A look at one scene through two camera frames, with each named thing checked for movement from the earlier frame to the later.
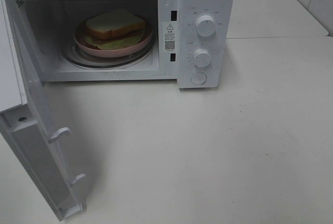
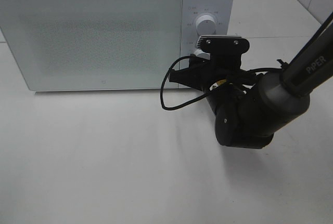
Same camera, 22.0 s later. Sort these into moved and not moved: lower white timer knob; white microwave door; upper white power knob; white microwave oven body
Moved: white microwave door
Not moved: upper white power knob; lower white timer knob; white microwave oven body
